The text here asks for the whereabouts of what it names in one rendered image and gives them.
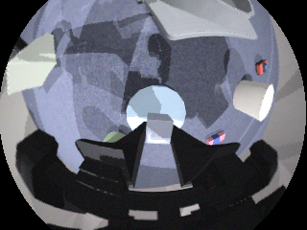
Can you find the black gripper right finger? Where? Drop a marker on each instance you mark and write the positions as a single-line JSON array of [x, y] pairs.
[[193, 156]]

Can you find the white paper cup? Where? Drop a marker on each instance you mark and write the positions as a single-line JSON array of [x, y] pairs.
[[253, 97]]

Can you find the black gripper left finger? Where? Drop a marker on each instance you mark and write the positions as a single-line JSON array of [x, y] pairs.
[[125, 153]]

